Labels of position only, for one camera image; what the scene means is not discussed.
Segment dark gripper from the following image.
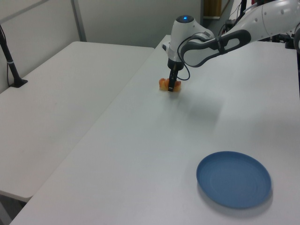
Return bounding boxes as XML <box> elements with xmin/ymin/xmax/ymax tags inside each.
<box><xmin>167</xmin><ymin>58</ymin><xmax>185</xmax><ymax>93</ymax></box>

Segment orange-brown bread roll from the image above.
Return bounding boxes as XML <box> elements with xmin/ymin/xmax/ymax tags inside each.
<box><xmin>158</xmin><ymin>78</ymin><xmax>182</xmax><ymax>92</ymax></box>

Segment black equipment behind arm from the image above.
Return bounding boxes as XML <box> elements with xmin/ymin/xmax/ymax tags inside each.
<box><xmin>271</xmin><ymin>32</ymin><xmax>296</xmax><ymax>49</ymax></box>

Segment brown cardboard board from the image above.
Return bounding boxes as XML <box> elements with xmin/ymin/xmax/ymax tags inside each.
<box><xmin>202</xmin><ymin>0</ymin><xmax>222</xmax><ymax>19</ymax></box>

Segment black tripod stand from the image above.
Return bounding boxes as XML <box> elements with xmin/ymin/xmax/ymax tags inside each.
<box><xmin>238</xmin><ymin>0</ymin><xmax>248</xmax><ymax>15</ymax></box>

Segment blue round plate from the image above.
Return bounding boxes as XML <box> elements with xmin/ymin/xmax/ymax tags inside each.
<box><xmin>196</xmin><ymin>150</ymin><xmax>273</xmax><ymax>209</ymax></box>

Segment white adjoining table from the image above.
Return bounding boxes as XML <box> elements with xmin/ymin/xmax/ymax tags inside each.
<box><xmin>0</xmin><ymin>41</ymin><xmax>155</xmax><ymax>203</ymax></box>

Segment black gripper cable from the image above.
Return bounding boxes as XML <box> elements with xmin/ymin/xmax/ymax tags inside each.
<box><xmin>176</xmin><ymin>32</ymin><xmax>222</xmax><ymax>82</ymax></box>

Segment grey partition post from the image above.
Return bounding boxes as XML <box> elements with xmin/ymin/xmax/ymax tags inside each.
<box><xmin>71</xmin><ymin>0</ymin><xmax>87</xmax><ymax>43</ymax></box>

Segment black camera stand pole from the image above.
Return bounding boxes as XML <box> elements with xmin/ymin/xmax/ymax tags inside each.
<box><xmin>0</xmin><ymin>24</ymin><xmax>28</xmax><ymax>88</ymax></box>

